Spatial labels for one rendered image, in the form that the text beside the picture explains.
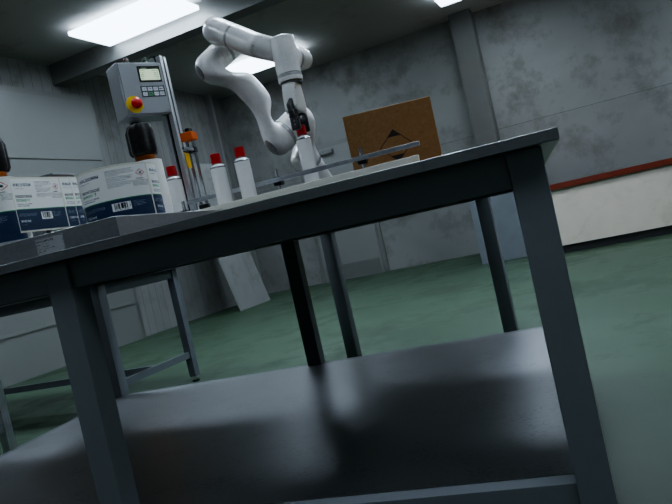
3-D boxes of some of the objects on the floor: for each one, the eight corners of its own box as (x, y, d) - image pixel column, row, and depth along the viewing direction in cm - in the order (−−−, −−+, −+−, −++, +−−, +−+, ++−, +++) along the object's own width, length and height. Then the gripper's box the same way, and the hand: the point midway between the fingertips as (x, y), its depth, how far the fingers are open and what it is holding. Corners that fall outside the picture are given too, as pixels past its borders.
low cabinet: (705, 211, 821) (692, 153, 819) (733, 223, 635) (717, 147, 633) (571, 237, 885) (559, 183, 883) (561, 254, 699) (546, 185, 697)
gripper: (292, 73, 214) (303, 125, 214) (309, 82, 230) (319, 130, 231) (271, 79, 216) (282, 131, 216) (289, 88, 232) (300, 135, 233)
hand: (301, 128), depth 223 cm, fingers open, 8 cm apart
